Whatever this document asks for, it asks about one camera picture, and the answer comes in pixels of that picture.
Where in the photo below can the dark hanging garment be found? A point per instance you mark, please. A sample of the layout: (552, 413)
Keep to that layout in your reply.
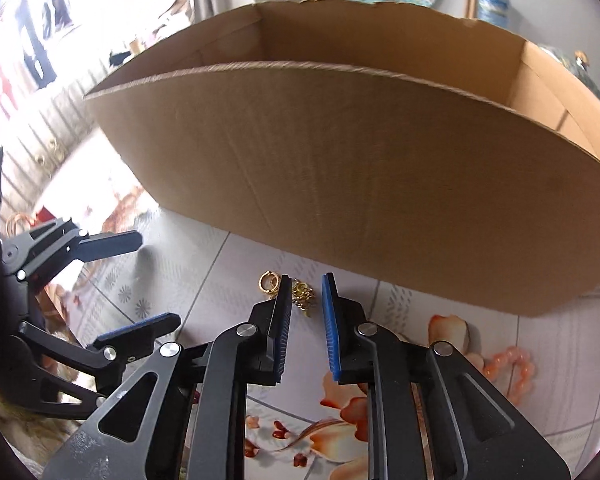
(40, 55)

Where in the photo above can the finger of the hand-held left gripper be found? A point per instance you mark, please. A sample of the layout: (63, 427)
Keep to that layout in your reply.
(135, 330)
(110, 246)

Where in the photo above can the gold hoop earring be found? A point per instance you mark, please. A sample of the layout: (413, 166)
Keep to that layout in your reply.
(266, 276)

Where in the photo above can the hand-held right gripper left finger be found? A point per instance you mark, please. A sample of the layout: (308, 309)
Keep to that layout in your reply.
(279, 332)

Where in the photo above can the blue plastic bag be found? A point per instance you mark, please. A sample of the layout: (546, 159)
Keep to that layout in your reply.
(495, 5)

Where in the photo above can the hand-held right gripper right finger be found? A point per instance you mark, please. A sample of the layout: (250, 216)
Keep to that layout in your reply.
(332, 332)

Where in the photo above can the brown cardboard box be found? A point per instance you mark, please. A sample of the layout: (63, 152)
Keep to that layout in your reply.
(355, 170)

